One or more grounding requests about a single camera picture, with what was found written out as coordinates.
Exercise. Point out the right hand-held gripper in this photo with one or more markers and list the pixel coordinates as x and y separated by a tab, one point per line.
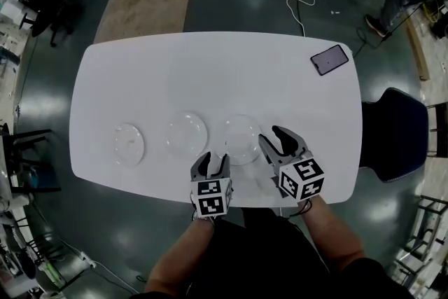
301	178

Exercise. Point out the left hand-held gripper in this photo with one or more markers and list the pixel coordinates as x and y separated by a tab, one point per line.
210	199

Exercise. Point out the clear glass plate yellow sticker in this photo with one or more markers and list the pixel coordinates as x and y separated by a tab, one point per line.
129	145

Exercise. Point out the person's left forearm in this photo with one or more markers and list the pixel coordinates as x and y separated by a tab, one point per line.
182	255

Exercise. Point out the person's right forearm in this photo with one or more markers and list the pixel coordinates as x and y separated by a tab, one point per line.
332	238

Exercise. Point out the black smartphone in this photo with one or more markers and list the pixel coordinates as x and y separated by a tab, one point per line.
329	60

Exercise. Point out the person's black clothes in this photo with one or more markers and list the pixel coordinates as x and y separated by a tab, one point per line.
262	255

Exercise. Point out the dark blue chair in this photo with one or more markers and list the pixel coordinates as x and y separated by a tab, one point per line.
395	136

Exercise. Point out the white power strip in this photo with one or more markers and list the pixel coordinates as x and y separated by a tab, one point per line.
87	259

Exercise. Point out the large brown floor mat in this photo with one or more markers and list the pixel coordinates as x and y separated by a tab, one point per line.
147	0

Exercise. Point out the black metal frame rack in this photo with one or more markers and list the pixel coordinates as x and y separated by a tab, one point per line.
434	203

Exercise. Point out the black metal frame chair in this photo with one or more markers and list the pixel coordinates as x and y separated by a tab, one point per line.
31	133

